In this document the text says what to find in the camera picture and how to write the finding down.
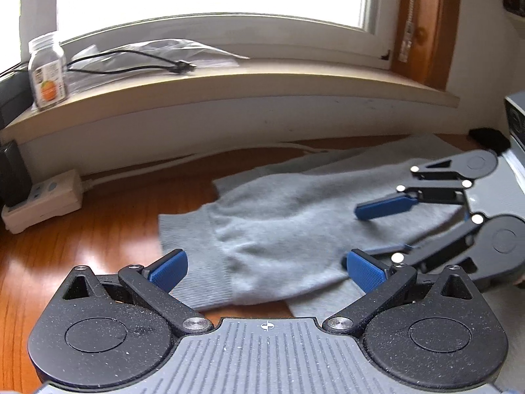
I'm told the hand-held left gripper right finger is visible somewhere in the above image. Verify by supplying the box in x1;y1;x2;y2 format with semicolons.
324;250;473;334

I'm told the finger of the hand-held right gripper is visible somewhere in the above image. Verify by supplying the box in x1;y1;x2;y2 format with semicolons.
355;157;472;221
363;215;485;274

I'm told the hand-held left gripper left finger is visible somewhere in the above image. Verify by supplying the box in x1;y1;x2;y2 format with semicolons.
61;249;215;334

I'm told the grey sweater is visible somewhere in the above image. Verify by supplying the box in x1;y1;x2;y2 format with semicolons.
158;133;525;325

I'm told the black folded cloth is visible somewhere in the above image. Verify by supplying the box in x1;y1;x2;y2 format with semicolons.
469;128;511;154

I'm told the white power strip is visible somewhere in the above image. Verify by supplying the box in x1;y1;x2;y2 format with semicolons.
1;169;85;234

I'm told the clear plastic blind wand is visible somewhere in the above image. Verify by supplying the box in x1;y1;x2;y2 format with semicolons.
399;0;421;63

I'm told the black power adapter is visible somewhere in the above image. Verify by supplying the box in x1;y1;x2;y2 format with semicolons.
0;140;33;208

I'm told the beige window sill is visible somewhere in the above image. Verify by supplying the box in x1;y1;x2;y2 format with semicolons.
0;59;460;144

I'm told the white shelf board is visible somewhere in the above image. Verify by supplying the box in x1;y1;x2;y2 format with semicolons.
506;10;525;37

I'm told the clear plastic bag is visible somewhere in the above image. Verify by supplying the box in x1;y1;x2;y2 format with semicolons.
61;38;251;75

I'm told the clear jar orange label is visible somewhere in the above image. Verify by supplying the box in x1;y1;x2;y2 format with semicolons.
28;33;67;111

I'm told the black box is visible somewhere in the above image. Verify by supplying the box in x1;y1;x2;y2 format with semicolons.
0;72;35;132

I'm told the wooden window frame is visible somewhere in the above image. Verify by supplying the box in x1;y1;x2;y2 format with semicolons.
389;0;458;91

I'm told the black cable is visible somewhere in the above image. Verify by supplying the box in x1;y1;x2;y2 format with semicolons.
66;49;195;75

